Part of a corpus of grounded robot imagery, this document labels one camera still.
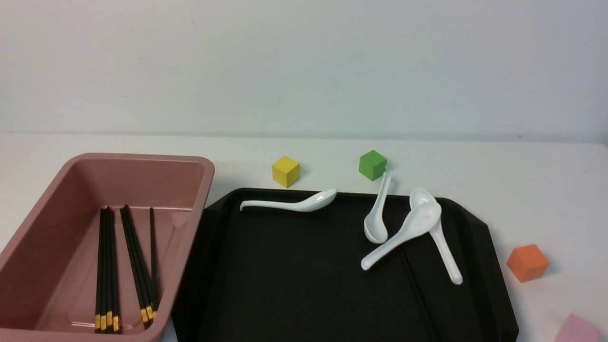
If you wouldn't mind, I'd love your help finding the black chopstick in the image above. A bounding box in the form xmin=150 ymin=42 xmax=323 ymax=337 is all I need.
xmin=120 ymin=208 xmax=152 ymax=330
xmin=401 ymin=247 xmax=445 ymax=342

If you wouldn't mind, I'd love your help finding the yellow wooden cube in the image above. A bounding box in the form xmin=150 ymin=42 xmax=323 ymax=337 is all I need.
xmin=272 ymin=156 xmax=301 ymax=188

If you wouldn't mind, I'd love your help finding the white spoon at tray top-left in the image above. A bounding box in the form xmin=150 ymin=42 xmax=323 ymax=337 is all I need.
xmin=239 ymin=188 xmax=337 ymax=212

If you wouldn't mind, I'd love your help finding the green wooden cube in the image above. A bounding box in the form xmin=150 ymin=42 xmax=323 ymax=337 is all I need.
xmin=359 ymin=150 xmax=388 ymax=181

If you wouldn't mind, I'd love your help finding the white spoon leaning on rim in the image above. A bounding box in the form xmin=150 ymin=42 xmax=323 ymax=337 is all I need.
xmin=363 ymin=172 xmax=391 ymax=245

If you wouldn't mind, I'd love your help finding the black plastic tray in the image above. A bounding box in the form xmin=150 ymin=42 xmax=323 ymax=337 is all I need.
xmin=171 ymin=188 xmax=519 ymax=342

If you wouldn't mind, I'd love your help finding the white spoon underneath at right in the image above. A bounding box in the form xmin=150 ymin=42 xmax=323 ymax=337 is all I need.
xmin=409 ymin=188 xmax=463 ymax=285

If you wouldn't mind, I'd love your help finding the white spoon lying on top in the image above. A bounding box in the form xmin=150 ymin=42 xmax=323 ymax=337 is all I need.
xmin=361 ymin=202 xmax=442 ymax=270

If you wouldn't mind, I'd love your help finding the black chopstick bin right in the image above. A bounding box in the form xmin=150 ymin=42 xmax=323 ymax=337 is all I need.
xmin=149 ymin=207 xmax=159 ymax=320

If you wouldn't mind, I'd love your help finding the black chopstick bin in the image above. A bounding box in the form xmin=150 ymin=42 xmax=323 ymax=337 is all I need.
xmin=149 ymin=207 xmax=159 ymax=320
xmin=100 ymin=208 xmax=114 ymax=334
xmin=95 ymin=209 xmax=107 ymax=333
xmin=106 ymin=207 xmax=123 ymax=335

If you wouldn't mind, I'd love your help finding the black chopstick bin slanted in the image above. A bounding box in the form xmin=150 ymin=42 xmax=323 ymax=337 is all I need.
xmin=124 ymin=205 xmax=154 ymax=324

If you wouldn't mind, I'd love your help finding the orange wooden cube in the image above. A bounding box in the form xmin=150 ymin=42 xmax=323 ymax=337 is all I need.
xmin=507 ymin=243 xmax=550 ymax=282

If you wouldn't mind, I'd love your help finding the black chopstick bin far left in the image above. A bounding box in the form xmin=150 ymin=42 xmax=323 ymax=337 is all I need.
xmin=95 ymin=209 xmax=107 ymax=333

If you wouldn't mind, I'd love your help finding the pink plastic bin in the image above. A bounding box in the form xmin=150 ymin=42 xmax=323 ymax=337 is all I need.
xmin=0 ymin=153 xmax=215 ymax=342

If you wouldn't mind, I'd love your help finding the pink wooden block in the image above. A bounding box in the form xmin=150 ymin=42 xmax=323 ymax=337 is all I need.
xmin=554 ymin=313 xmax=601 ymax=342

